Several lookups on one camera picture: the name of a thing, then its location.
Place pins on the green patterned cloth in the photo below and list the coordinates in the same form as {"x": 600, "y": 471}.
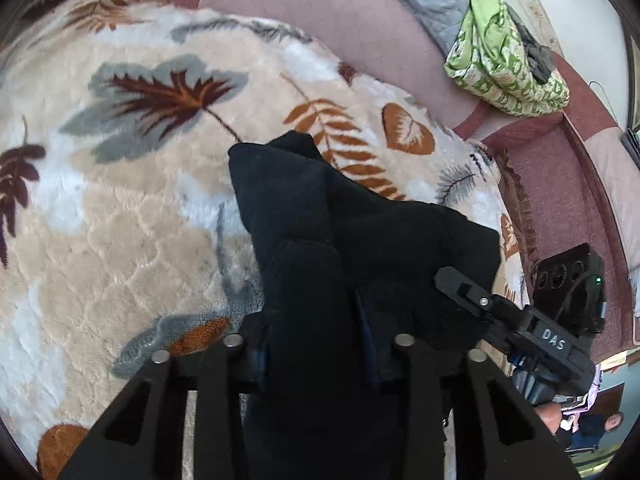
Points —
{"x": 495, "y": 60}

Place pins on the black pants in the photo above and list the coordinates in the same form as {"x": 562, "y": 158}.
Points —
{"x": 360, "y": 240}

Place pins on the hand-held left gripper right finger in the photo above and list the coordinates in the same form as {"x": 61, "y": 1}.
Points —
{"x": 425, "y": 390}

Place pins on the person's right hand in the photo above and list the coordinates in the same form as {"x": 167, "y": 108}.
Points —
{"x": 549, "y": 415}

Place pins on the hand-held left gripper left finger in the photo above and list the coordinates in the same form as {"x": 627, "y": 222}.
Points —
{"x": 220, "y": 385}

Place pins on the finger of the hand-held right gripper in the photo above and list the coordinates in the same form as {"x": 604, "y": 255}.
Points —
{"x": 470, "y": 297}

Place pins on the dark grey cloth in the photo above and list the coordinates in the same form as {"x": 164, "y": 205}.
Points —
{"x": 537, "y": 55}

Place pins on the leaf printed plush blanket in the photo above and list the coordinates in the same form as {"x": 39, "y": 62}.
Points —
{"x": 140, "y": 210}

